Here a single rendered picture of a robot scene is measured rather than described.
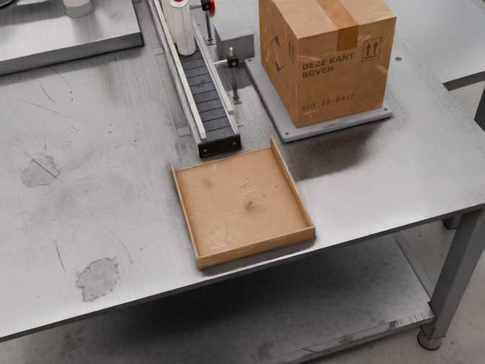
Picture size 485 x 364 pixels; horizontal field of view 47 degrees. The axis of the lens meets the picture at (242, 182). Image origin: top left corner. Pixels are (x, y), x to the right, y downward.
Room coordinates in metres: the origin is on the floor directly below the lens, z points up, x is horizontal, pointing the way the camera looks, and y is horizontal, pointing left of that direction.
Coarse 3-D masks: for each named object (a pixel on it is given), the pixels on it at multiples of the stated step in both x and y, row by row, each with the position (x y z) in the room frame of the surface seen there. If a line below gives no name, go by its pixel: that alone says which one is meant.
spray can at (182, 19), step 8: (176, 0) 1.37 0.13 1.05; (184, 0) 1.38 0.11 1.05; (176, 8) 1.36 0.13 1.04; (184, 8) 1.36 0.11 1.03; (176, 16) 1.36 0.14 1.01; (184, 16) 1.36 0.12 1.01; (176, 24) 1.36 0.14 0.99; (184, 24) 1.36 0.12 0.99; (176, 32) 1.37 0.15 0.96; (184, 32) 1.36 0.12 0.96; (192, 32) 1.37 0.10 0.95; (176, 40) 1.38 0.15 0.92; (184, 40) 1.36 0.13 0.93; (192, 40) 1.37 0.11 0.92; (184, 48) 1.36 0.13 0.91; (192, 48) 1.36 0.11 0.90
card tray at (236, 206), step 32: (224, 160) 0.97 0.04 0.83; (256, 160) 0.96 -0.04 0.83; (192, 192) 0.87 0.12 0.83; (224, 192) 0.86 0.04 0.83; (256, 192) 0.85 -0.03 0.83; (288, 192) 0.85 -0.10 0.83; (192, 224) 0.78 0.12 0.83; (224, 224) 0.77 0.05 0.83; (256, 224) 0.76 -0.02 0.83; (288, 224) 0.75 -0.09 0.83; (224, 256) 0.67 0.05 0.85
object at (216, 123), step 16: (160, 0) 1.69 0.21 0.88; (176, 48) 1.40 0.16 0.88; (192, 64) 1.32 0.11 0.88; (192, 80) 1.24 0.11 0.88; (208, 80) 1.24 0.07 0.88; (208, 96) 1.17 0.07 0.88; (208, 112) 1.10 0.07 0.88; (224, 112) 1.10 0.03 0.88; (208, 128) 1.04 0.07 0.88; (224, 128) 1.04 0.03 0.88
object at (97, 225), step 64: (192, 0) 1.76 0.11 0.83; (256, 0) 1.72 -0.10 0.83; (64, 64) 1.45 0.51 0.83; (128, 64) 1.42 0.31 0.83; (0, 128) 1.18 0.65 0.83; (64, 128) 1.15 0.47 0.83; (128, 128) 1.13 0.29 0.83; (256, 128) 1.08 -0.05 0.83; (384, 128) 1.04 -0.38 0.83; (448, 128) 1.01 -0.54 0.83; (0, 192) 0.93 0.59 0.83; (64, 192) 0.92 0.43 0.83; (128, 192) 0.90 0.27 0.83; (320, 192) 0.84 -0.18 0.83; (384, 192) 0.82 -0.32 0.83; (448, 192) 0.80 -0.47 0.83; (0, 256) 0.74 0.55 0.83; (64, 256) 0.72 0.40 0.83; (128, 256) 0.71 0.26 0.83; (192, 256) 0.69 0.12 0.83; (256, 256) 0.68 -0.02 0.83; (0, 320) 0.58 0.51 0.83; (64, 320) 0.57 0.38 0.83
